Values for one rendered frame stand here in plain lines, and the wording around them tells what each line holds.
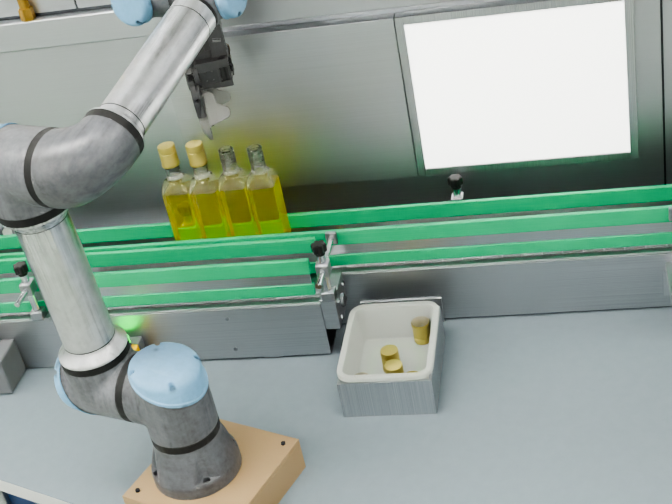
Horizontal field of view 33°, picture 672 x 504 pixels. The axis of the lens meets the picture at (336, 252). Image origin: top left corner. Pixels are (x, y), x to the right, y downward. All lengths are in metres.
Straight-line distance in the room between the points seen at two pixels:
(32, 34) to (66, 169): 0.78
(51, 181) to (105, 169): 0.08
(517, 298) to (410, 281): 0.21
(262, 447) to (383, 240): 0.49
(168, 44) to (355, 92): 0.58
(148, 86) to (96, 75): 0.69
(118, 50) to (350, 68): 0.47
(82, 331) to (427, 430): 0.63
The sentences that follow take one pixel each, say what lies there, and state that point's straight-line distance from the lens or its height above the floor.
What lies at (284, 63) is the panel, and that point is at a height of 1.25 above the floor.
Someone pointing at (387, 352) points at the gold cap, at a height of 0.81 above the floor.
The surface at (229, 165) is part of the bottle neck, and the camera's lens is 2.19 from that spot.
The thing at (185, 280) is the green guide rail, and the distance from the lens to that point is 2.21.
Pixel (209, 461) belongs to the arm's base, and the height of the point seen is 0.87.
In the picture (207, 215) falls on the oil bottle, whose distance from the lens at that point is 2.24.
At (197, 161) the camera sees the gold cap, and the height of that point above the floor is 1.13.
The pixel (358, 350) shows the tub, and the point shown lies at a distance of 2.16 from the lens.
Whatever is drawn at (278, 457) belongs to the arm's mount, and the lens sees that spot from 1.93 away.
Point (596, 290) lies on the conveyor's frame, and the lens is 2.21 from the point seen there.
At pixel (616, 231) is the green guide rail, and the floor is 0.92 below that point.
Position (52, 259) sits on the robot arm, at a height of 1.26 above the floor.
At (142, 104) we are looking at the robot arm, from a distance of 1.67.
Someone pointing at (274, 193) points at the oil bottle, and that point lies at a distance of 2.18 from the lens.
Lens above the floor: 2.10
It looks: 32 degrees down
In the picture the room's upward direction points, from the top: 12 degrees counter-clockwise
